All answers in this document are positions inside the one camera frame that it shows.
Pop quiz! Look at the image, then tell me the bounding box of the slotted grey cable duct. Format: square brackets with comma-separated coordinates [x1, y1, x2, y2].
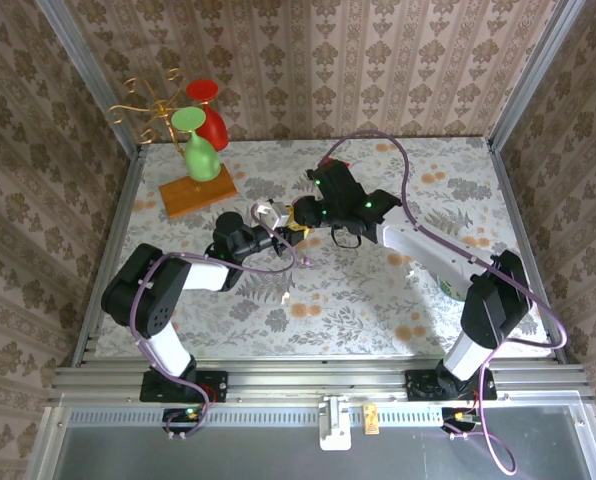
[60, 405, 592, 427]

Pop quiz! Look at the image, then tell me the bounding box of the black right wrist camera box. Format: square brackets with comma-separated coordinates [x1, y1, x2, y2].
[305, 158, 352, 199]

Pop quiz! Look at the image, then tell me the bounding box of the floral print tablecloth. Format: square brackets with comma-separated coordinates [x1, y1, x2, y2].
[85, 137, 554, 359]

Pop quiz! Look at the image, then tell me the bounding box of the grey metal sheet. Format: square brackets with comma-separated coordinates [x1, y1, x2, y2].
[27, 403, 596, 480]

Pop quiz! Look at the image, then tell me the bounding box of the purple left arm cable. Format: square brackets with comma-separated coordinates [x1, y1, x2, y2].
[130, 202, 303, 444]

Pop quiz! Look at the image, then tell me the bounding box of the aluminium frame post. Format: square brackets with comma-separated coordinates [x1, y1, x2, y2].
[486, 0, 588, 151]
[33, 0, 145, 154]

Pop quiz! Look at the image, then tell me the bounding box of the white plastic bracket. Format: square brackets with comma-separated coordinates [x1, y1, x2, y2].
[318, 394, 354, 452]

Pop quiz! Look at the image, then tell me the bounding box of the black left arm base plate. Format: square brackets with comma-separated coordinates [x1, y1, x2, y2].
[138, 369, 229, 404]

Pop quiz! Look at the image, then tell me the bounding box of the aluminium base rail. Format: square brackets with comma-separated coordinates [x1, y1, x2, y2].
[47, 362, 596, 404]

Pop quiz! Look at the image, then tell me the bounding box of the small yellow tag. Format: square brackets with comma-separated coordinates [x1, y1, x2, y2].
[361, 404, 380, 435]

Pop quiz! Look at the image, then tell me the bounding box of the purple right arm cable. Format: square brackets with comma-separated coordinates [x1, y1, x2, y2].
[320, 128, 569, 476]

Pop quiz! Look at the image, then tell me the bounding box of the gold wire rack wooden base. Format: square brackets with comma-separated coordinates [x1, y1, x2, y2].
[105, 67, 239, 220]

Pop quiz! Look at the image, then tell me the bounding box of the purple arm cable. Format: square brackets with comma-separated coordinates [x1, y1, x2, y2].
[320, 128, 569, 476]
[130, 202, 303, 444]

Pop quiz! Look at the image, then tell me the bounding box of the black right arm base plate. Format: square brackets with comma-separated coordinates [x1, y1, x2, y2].
[403, 368, 499, 402]

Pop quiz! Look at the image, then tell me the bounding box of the green wine glass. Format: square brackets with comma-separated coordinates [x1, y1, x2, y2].
[170, 106, 223, 182]

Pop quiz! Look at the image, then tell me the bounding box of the aluminium side rail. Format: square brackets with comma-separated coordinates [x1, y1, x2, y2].
[485, 137, 569, 365]
[71, 144, 147, 366]

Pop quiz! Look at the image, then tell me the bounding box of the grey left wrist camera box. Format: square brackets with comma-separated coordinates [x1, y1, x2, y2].
[251, 198, 293, 230]

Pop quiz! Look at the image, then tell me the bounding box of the green leaf print bowl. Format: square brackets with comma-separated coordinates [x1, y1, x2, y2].
[436, 273, 467, 302]

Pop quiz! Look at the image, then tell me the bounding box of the red wine glass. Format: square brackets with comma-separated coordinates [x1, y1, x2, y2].
[185, 79, 230, 152]

